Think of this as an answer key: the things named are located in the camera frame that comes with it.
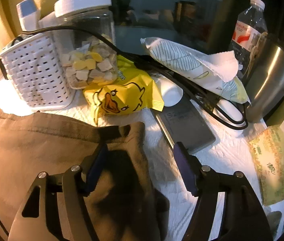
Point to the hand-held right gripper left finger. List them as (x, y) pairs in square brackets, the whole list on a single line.
[(95, 170)]

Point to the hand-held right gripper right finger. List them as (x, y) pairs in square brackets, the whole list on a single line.
[(183, 170)]

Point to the brown printed t-shirt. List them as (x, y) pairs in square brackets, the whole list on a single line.
[(31, 143)]

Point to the grey phone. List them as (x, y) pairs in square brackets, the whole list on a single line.
[(184, 125)]

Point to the white power adapter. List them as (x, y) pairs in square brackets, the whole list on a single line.
[(229, 109)]

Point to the small white tube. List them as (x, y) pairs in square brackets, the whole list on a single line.
[(172, 93)]

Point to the yellow duck snack bag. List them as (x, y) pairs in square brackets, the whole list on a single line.
[(126, 90)]

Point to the green yellow tissue pack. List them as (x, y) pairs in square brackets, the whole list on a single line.
[(272, 165)]

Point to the white woven plastic basket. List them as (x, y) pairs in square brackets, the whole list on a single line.
[(36, 75)]

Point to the white leaf print tissue pack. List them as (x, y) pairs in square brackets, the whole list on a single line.
[(182, 57)]

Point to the stainless steel tumbler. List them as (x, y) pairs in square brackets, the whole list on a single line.
[(272, 80)]

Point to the clear jar with white lid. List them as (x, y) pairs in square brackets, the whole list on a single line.
[(86, 30)]

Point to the clear plastic water bottle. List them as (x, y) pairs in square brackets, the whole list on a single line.
[(247, 30)]

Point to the white bottle with blue cap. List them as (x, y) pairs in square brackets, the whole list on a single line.
[(28, 15)]

